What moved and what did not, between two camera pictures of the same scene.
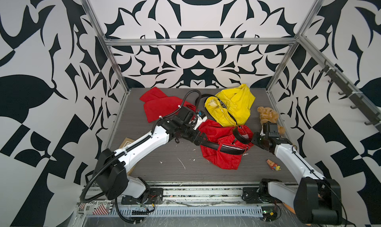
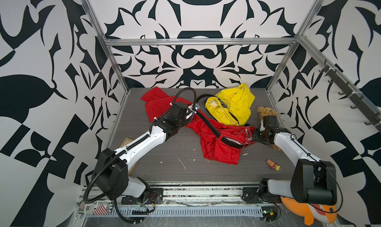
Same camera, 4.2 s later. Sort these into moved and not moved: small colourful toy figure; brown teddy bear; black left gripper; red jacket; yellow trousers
Moved: black left gripper
Not moved: red jacket; yellow trousers; small colourful toy figure; brown teddy bear
